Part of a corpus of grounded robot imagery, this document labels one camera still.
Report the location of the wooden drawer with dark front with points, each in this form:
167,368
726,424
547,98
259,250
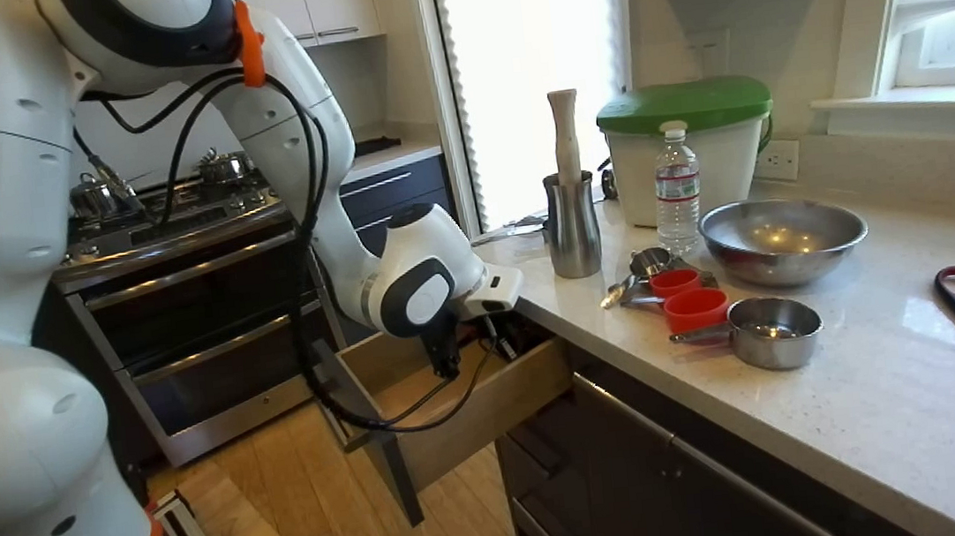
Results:
465,398

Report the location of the oven door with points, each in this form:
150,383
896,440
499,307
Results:
197,302

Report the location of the steel kettle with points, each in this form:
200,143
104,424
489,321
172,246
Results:
99,198

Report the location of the dark cabinet door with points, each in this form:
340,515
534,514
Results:
635,500

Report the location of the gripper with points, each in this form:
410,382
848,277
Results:
441,343

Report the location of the white wall socket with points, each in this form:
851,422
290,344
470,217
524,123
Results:
777,160

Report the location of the white bin with green lid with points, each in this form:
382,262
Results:
696,147

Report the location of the dark base cabinet with drawers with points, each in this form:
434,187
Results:
395,197

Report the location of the white switch plate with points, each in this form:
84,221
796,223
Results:
710,52

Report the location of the steel pot with lid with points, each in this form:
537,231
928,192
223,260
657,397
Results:
224,166

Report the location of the metal utensil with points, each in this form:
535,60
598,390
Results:
509,229

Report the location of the large red measuring cup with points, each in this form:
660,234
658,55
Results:
697,309

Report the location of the stainless steel range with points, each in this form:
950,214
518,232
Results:
176,273

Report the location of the small red measuring cup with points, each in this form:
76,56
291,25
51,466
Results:
674,282

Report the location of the dark base drawers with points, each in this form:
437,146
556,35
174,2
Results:
545,492

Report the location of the bright window with blind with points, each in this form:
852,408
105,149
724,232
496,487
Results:
536,66

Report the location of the small steel measuring cup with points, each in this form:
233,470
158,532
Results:
650,262

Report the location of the wooden pestle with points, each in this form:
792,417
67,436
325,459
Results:
566,134

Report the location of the white wall cabinets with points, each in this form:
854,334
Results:
325,0

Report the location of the dark kitchen utensil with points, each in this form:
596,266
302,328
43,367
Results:
509,336

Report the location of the steel mixing bowl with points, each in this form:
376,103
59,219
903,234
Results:
781,245

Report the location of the clear plastic water bottle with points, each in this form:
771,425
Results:
676,194

